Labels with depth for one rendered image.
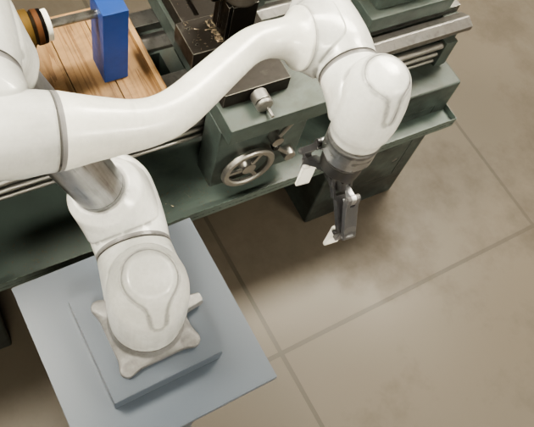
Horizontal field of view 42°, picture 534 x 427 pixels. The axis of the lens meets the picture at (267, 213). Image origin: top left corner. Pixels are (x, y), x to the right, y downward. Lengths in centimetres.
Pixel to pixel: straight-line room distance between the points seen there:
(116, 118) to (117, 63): 84
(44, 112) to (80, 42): 99
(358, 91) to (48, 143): 44
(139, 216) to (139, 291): 16
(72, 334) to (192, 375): 28
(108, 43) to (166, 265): 58
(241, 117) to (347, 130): 64
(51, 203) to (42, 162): 111
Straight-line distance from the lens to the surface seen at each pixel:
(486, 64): 342
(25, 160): 84
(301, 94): 175
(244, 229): 256
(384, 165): 254
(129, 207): 134
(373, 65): 102
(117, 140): 88
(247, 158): 179
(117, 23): 161
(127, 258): 131
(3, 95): 85
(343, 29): 110
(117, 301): 131
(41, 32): 157
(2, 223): 195
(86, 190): 126
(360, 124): 104
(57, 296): 162
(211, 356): 153
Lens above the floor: 226
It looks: 60 degrees down
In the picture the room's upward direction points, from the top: 21 degrees clockwise
